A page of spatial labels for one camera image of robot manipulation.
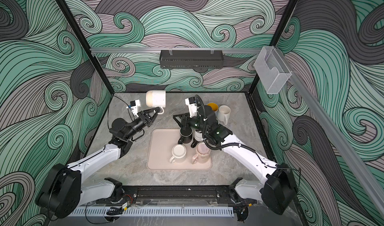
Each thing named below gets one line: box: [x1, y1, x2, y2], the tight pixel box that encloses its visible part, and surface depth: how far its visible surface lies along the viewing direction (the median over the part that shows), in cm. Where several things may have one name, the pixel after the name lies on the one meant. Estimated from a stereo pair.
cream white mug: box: [169, 144, 187, 164], surface depth 83 cm
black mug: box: [177, 127, 193, 145], surface depth 88 cm
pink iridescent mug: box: [191, 141, 211, 165], surface depth 79 cm
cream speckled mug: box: [145, 90, 166, 115], surface depth 71 cm
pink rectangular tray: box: [146, 128, 212, 170], surface depth 86 cm
